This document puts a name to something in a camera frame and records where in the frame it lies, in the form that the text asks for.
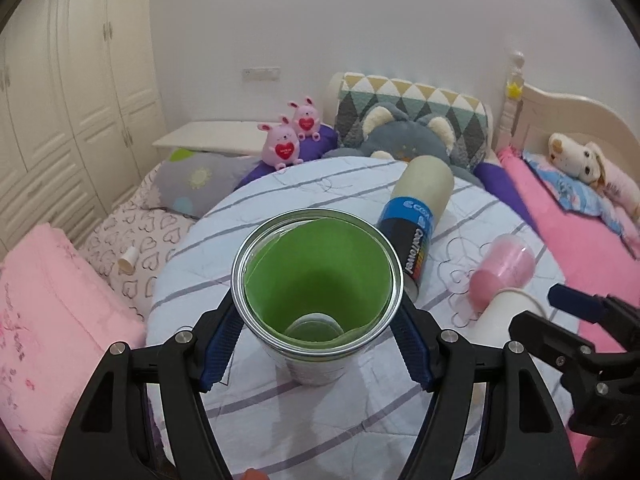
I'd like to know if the grey sun pattern pillow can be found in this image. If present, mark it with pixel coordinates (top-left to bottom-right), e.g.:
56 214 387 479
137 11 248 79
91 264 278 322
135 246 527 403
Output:
143 148 260 219

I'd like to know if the white paper cup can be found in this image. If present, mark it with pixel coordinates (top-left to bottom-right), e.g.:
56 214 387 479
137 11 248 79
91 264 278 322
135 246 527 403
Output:
468 288 548 349

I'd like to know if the pink embroidered quilt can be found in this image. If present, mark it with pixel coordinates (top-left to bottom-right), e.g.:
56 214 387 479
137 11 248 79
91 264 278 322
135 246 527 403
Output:
1 224 145 478

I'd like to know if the black blue CoolTowel can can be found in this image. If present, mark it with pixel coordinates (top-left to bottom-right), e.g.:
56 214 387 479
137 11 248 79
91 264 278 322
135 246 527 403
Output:
378 155 454 301

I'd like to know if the yellow star sticker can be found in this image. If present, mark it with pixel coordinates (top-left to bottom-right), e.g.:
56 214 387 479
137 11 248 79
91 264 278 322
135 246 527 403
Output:
506 82 523 101

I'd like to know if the heart pattern white pillow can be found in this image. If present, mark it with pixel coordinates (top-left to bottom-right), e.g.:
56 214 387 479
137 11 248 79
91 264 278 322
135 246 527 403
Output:
79 168 195 318

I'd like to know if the cream white wardrobe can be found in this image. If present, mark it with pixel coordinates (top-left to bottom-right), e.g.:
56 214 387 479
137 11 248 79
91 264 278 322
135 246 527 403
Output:
1 0 166 250

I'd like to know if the white wall socket panel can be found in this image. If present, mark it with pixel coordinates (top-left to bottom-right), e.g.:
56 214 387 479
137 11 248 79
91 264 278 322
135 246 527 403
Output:
242 66 281 82

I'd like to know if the front pink bunny plush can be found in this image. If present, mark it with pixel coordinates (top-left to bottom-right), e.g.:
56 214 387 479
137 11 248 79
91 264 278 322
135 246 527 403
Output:
257 115 303 171

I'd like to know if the pink fleece blanket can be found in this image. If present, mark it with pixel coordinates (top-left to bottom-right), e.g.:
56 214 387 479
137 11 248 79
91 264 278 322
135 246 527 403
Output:
498 148 639 479

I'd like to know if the grey cat plush cushion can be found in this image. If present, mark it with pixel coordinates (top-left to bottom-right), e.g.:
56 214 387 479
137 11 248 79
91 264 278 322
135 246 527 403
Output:
323 103 484 188

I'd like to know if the striped white table cover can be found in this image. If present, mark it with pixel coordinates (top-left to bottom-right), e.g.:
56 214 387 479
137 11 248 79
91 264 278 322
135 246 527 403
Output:
144 155 582 480

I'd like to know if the rear pink bunny plush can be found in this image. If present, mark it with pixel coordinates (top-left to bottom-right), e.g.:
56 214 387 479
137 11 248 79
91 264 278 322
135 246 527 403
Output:
288 96 321 142

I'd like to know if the white dog plush toy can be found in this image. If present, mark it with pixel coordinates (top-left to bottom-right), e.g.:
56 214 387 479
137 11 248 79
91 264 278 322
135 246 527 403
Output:
548 133 603 185

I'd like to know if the small paper cup on bed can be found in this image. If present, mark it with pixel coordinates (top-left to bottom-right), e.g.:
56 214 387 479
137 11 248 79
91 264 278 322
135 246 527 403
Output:
117 245 139 275

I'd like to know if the green pink clear can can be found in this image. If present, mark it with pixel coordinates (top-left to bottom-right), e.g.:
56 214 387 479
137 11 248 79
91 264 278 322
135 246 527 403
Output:
230 209 404 387

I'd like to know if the white nightstand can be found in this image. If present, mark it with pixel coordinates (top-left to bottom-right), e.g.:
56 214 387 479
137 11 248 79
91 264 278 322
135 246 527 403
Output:
153 122 267 156

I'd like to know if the cream wooden headboard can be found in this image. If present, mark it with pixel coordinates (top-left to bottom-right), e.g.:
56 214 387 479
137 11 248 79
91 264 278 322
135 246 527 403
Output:
491 50 639 174

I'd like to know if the pink bunny plush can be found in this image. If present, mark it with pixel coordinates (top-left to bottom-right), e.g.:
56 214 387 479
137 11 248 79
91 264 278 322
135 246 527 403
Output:
257 115 303 171
288 96 321 142

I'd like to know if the pink clear plastic cup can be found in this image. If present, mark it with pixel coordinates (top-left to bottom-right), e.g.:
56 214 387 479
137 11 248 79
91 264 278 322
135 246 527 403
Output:
469 234 536 313

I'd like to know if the diamond pattern quilted headboard cover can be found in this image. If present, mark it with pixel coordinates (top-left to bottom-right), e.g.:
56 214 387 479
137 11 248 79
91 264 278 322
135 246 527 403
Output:
334 72 490 170

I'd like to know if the operator hand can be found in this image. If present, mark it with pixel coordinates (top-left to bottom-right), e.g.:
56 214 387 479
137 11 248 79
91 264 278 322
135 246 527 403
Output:
241 468 270 480

